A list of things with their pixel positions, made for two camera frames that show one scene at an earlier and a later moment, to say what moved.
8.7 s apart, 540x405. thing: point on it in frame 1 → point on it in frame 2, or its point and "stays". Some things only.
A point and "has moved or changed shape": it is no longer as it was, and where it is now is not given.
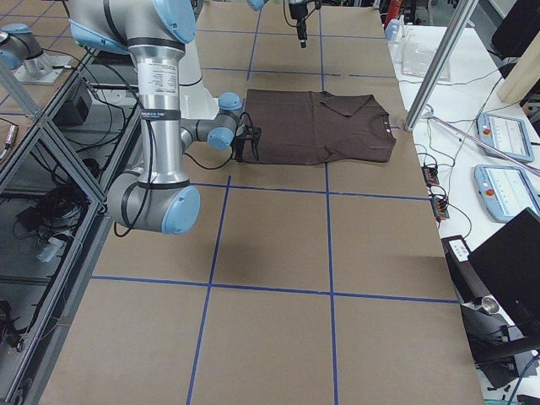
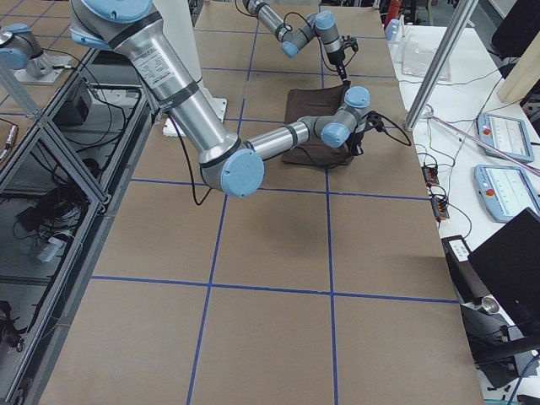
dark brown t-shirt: x=297 y=126 has moved or changed shape
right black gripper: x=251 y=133 → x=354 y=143
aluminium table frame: x=56 y=169 stays
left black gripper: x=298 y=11 → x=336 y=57
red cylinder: x=395 y=6 stays
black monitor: x=509 y=263 stays
